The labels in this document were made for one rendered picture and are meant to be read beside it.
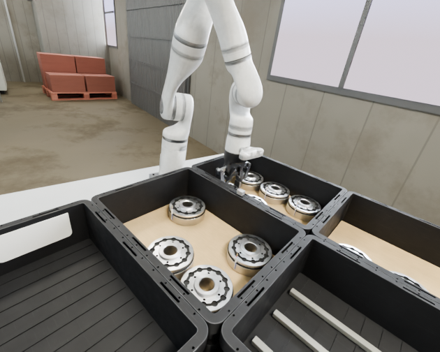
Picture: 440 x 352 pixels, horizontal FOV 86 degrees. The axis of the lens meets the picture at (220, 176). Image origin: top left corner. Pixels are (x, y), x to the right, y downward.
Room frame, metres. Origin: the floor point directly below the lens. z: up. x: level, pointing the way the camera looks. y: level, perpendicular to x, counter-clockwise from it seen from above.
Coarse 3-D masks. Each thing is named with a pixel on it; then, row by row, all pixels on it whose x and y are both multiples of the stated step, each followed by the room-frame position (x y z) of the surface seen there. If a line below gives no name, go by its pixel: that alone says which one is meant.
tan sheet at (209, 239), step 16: (160, 208) 0.56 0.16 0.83; (128, 224) 0.48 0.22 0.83; (144, 224) 0.49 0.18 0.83; (160, 224) 0.49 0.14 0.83; (176, 224) 0.50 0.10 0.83; (208, 224) 0.52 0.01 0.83; (224, 224) 0.53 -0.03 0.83; (144, 240) 0.43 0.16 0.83; (192, 240) 0.45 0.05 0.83; (208, 240) 0.46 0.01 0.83; (224, 240) 0.46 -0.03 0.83; (208, 256) 0.40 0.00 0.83; (224, 256) 0.41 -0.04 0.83; (272, 256) 0.43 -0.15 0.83; (240, 288) 0.33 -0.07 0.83
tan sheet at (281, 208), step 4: (232, 180) 0.80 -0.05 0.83; (248, 192) 0.72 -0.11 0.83; (252, 192) 0.73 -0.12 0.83; (256, 192) 0.73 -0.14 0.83; (268, 204) 0.66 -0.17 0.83; (272, 204) 0.67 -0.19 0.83; (284, 204) 0.68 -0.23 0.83; (276, 208) 0.64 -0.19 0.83; (280, 208) 0.65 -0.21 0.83; (284, 208) 0.65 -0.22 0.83; (284, 212) 0.63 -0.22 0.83; (288, 216) 0.61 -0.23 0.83; (292, 216) 0.61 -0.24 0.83; (296, 220) 0.59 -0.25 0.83; (300, 220) 0.60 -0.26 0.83; (304, 224) 0.58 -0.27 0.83
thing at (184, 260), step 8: (160, 240) 0.40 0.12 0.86; (168, 240) 0.41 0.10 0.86; (176, 240) 0.41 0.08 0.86; (184, 240) 0.41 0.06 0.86; (152, 248) 0.38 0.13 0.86; (184, 248) 0.39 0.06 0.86; (192, 248) 0.39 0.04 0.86; (184, 256) 0.36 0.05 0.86; (192, 256) 0.37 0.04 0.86; (168, 264) 0.34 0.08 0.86; (176, 264) 0.35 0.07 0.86; (184, 264) 0.34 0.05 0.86
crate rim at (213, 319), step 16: (160, 176) 0.58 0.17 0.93; (112, 192) 0.47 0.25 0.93; (256, 208) 0.49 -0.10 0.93; (288, 224) 0.43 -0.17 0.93; (144, 256) 0.29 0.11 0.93; (160, 272) 0.26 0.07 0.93; (176, 288) 0.24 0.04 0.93; (192, 304) 0.22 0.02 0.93; (208, 320) 0.20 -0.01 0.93; (224, 320) 0.20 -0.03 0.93
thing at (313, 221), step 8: (208, 160) 0.73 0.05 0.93; (216, 160) 0.74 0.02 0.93; (272, 160) 0.81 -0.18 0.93; (288, 168) 0.76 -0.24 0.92; (296, 168) 0.76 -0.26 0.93; (208, 176) 0.62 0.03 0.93; (312, 176) 0.71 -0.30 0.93; (224, 184) 0.58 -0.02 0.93; (328, 184) 0.67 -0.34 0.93; (336, 184) 0.67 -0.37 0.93; (344, 192) 0.63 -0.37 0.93; (256, 200) 0.52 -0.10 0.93; (336, 200) 0.57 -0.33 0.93; (272, 208) 0.49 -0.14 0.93; (328, 208) 0.52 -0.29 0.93; (280, 216) 0.46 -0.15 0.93; (320, 216) 0.48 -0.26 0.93; (296, 224) 0.44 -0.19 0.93; (312, 224) 0.44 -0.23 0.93
